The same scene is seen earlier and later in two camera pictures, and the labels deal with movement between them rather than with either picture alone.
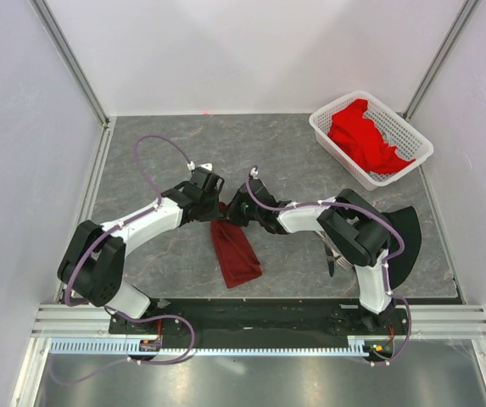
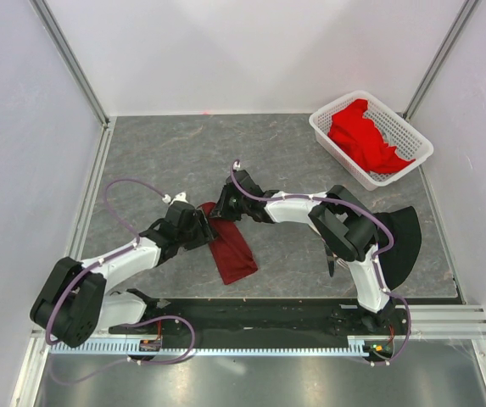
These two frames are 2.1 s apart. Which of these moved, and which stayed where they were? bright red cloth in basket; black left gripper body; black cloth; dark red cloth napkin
Moved: black left gripper body
Stayed: black cloth; dark red cloth napkin; bright red cloth in basket
